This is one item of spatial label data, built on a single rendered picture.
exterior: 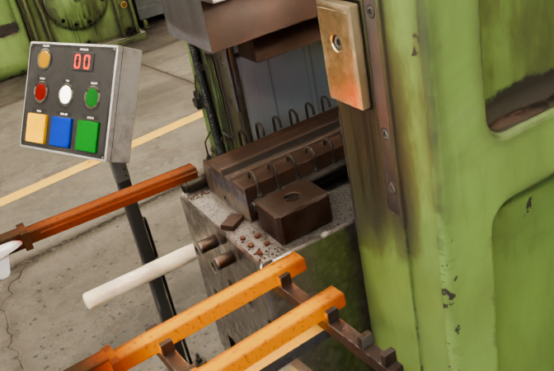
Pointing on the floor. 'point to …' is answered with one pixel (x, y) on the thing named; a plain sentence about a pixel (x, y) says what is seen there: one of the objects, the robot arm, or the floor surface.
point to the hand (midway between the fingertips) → (11, 239)
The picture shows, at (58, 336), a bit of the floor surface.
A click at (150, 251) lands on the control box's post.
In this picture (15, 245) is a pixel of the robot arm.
